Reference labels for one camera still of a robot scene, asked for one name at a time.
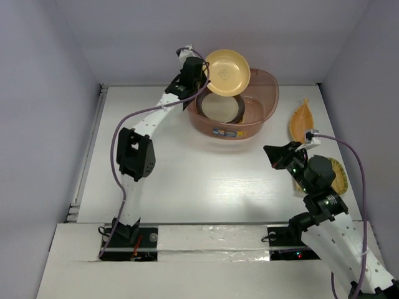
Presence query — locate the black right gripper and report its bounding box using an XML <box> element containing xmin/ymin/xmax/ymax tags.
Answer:
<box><xmin>264</xmin><ymin>140</ymin><xmax>312</xmax><ymax>194</ymax></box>

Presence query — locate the round yellow plastic plate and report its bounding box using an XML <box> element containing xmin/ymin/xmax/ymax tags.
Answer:
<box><xmin>206</xmin><ymin>49</ymin><xmax>251</xmax><ymax>97</ymax></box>

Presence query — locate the leaf shaped yellow dish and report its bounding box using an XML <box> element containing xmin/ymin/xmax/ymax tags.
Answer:
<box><xmin>289</xmin><ymin>98</ymin><xmax>314</xmax><ymax>143</ymax></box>

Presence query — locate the dark rimmed beige plate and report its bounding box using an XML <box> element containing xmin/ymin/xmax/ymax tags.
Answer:
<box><xmin>196</xmin><ymin>93</ymin><xmax>245</xmax><ymax>123</ymax></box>

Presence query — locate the rectangular woven bamboo tray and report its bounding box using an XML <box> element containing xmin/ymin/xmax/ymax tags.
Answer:
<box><xmin>296</xmin><ymin>155</ymin><xmax>348</xmax><ymax>195</ymax></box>

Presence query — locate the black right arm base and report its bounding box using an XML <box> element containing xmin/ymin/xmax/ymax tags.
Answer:
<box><xmin>261</xmin><ymin>212</ymin><xmax>320</xmax><ymax>261</ymax></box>

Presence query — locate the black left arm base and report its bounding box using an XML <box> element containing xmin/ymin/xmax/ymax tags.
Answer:
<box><xmin>98</xmin><ymin>226</ymin><xmax>158</xmax><ymax>262</ymax></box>

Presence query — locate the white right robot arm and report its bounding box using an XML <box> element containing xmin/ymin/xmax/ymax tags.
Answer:
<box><xmin>263</xmin><ymin>142</ymin><xmax>398</xmax><ymax>298</ymax></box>

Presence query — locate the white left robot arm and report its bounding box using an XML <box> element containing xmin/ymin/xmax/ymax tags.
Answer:
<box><xmin>109</xmin><ymin>56</ymin><xmax>210</xmax><ymax>246</ymax></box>

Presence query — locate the translucent brown plastic bin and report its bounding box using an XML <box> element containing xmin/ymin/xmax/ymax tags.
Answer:
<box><xmin>186</xmin><ymin>69</ymin><xmax>279</xmax><ymax>140</ymax></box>

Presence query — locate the white foam board front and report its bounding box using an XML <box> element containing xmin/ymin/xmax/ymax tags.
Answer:
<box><xmin>37</xmin><ymin>223</ymin><xmax>347</xmax><ymax>298</ymax></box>

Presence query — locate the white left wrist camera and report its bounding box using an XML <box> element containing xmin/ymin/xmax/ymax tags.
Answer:
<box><xmin>176</xmin><ymin>44</ymin><xmax>196</xmax><ymax>64</ymax></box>

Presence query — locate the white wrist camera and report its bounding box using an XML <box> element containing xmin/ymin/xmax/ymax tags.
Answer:
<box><xmin>302</xmin><ymin>129</ymin><xmax>321</xmax><ymax>149</ymax></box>
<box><xmin>176</xmin><ymin>44</ymin><xmax>196</xmax><ymax>64</ymax></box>

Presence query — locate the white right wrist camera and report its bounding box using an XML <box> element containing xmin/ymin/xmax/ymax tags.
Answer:
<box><xmin>302</xmin><ymin>129</ymin><xmax>321</xmax><ymax>149</ymax></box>

